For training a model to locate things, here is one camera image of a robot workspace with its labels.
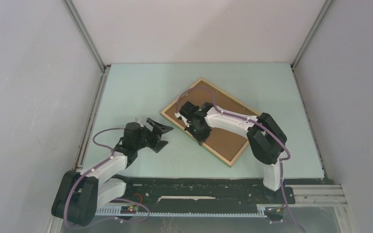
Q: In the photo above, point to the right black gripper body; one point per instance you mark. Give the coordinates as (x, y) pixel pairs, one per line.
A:
(200, 135)

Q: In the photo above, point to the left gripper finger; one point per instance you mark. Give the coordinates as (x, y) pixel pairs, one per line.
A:
(158, 128)
(158, 146)

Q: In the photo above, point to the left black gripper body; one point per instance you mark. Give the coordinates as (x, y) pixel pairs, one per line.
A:
(148, 138)

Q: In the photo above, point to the wooden picture frame green edge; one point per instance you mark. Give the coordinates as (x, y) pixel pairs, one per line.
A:
(231, 154)

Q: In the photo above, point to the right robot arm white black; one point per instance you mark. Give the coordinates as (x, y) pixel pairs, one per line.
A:
(265, 137)

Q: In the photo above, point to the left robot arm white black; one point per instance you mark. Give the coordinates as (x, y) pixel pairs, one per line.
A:
(82, 192)

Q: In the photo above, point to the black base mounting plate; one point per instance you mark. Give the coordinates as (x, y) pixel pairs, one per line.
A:
(198, 197)

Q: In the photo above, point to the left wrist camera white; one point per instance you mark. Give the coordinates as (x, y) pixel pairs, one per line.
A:
(137, 120)

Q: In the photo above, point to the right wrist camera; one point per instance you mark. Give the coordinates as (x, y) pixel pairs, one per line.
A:
(178, 115)

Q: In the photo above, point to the left aluminium corner post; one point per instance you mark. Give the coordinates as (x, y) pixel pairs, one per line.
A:
(79, 23)

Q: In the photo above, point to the aluminium corner post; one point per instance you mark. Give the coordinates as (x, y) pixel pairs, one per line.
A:
(311, 33)
(79, 23)

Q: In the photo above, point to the aluminium rail base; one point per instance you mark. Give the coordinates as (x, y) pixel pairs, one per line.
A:
(307, 193)

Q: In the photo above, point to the right aluminium corner post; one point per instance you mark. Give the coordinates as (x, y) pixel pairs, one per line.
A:
(311, 33)

